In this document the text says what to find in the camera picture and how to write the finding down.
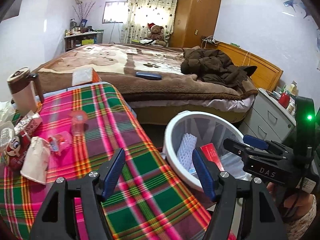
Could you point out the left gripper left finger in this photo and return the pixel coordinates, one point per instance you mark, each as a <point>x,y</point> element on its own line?
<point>56,218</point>

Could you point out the wooden headboard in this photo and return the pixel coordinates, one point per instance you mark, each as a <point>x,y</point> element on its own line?
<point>267,74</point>

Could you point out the patterned curtain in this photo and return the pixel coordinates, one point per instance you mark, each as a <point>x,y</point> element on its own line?
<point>141,13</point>

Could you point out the forearm in patterned sleeve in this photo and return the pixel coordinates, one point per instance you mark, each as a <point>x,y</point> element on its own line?
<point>302,219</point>

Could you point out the red strawberry milk carton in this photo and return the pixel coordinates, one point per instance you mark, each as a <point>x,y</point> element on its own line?
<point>29,123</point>

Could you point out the cluttered side desk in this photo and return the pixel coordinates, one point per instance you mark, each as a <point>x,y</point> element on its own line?
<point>81,35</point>

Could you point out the purple drink carton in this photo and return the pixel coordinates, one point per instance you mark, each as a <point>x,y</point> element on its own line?
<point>192,171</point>

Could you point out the wooden wardrobe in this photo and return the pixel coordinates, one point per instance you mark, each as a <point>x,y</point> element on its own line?
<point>194,19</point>

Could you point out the dark brown jacket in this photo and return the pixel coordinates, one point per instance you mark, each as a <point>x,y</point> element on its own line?
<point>214,66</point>

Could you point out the plaid tablecloth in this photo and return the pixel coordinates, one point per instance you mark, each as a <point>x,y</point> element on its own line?
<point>149,202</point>

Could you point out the clear plastic cup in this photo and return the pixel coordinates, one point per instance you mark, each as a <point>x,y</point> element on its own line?
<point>78,119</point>

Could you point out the white foam net sleeve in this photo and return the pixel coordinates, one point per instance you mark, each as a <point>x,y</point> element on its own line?
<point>185,150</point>

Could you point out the right hand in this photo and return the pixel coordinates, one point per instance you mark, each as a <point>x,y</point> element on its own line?
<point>294,206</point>

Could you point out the teddy bear with hat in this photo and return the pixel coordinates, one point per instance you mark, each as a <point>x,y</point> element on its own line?
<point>156,34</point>

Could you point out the red Cilostazol tablet box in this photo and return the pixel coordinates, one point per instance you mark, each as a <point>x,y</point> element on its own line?
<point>212,155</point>

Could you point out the vase with dry branches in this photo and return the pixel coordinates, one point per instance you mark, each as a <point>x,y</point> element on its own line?
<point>82,12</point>

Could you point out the orange white small box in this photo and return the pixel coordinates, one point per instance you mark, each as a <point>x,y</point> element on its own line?
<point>84,76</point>

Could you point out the white paper bag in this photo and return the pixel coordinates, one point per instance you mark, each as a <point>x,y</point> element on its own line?
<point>36,161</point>

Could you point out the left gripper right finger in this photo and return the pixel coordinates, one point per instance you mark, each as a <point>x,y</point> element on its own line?
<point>259,219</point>

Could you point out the red canister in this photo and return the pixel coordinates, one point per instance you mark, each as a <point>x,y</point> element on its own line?
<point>284,99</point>

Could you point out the white trash bin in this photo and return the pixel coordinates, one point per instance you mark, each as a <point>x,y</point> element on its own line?
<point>208,128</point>

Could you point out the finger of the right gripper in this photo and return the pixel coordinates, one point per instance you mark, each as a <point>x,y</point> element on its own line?
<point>245,152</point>
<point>256,142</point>

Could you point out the bed with brown blanket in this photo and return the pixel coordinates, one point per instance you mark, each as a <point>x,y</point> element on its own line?
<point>157,82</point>

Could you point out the window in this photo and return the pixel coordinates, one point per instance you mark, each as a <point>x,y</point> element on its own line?
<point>115,12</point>

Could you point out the grey drawer nightstand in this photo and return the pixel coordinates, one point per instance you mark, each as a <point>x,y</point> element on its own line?
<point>267,119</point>

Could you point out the red cartoon snack packet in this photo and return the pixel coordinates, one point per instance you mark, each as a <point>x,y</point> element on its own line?
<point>14,148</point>

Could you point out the brown lidded mug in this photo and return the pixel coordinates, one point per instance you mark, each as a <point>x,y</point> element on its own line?
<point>23,85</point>

